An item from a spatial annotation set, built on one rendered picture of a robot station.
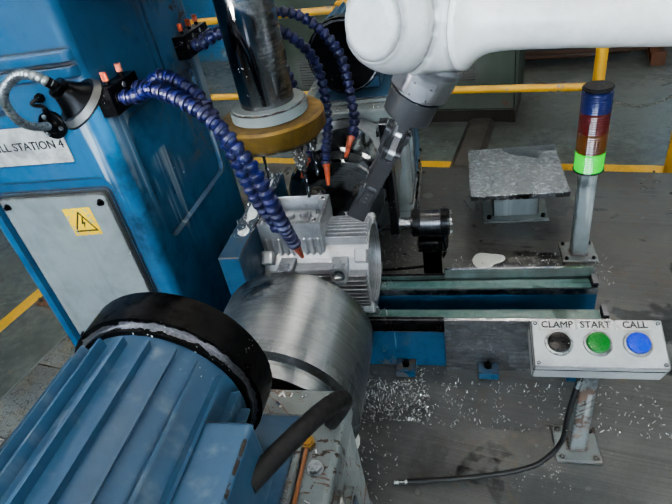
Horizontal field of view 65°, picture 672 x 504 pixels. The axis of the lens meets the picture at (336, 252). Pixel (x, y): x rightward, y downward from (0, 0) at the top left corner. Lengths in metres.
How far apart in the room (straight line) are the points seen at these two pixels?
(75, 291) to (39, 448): 0.66
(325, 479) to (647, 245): 1.10
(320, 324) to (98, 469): 0.41
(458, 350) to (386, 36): 0.69
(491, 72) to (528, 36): 3.41
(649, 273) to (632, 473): 0.53
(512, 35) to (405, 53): 0.10
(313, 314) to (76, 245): 0.45
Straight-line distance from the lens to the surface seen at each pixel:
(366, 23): 0.56
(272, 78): 0.87
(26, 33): 0.85
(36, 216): 1.01
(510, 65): 3.97
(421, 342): 1.08
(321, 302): 0.77
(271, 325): 0.73
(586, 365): 0.81
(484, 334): 1.05
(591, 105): 1.21
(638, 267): 1.41
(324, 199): 1.02
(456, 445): 1.01
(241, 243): 0.95
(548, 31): 0.58
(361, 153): 1.17
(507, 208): 1.53
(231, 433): 0.43
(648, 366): 0.83
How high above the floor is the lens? 1.64
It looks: 35 degrees down
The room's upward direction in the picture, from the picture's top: 11 degrees counter-clockwise
